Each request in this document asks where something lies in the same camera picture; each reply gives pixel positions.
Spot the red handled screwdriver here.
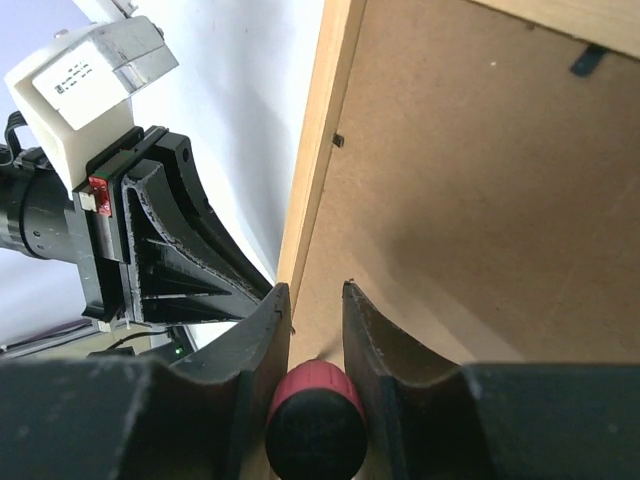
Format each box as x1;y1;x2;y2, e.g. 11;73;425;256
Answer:
265;360;368;479

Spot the wooden picture frame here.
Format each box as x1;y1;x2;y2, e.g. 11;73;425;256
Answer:
278;1;639;393

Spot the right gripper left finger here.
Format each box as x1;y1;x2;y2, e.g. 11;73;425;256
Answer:
1;283;291;479

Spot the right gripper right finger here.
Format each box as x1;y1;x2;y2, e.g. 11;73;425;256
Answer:
342;282;639;479

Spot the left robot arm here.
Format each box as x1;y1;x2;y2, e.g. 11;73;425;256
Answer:
1;127;271;325

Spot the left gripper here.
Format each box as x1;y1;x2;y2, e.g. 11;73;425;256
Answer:
72;126;271;323

